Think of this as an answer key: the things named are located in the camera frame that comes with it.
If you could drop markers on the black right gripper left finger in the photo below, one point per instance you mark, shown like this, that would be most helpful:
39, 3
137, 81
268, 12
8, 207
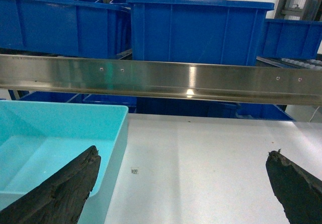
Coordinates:
61, 197

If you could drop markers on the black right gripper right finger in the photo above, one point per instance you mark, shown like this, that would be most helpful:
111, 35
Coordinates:
296, 189

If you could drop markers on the light teal plastic bin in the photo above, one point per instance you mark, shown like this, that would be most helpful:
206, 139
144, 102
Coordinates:
39, 138

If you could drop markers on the small QR code sticker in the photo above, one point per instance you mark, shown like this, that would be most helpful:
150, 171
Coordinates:
134, 170

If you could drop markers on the blue bin right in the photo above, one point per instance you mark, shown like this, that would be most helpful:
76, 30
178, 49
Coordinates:
294, 39

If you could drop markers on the large blue bin left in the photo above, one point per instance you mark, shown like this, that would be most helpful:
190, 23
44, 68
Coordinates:
65, 27

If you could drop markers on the large blue bin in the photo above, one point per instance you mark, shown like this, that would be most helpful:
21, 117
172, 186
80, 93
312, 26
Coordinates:
65, 27
197, 31

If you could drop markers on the large blue bin centre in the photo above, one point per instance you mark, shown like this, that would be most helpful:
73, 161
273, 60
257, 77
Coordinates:
197, 31

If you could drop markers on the stainless steel shelf rail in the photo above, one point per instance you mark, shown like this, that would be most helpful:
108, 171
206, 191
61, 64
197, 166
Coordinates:
193, 81

